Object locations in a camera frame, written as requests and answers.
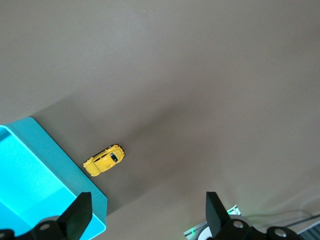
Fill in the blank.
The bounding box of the teal plastic storage bin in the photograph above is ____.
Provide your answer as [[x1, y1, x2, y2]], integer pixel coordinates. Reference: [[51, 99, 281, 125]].
[[0, 116, 108, 240]]

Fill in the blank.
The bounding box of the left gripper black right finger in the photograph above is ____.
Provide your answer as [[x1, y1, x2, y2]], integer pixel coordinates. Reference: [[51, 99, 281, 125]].
[[204, 191, 301, 240]]

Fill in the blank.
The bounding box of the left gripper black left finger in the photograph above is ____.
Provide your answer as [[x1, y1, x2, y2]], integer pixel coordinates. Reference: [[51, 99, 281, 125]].
[[0, 191, 93, 240]]

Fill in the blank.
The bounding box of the yellow beetle toy car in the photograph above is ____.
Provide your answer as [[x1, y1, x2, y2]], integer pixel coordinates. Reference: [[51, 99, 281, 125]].
[[83, 144, 125, 178]]

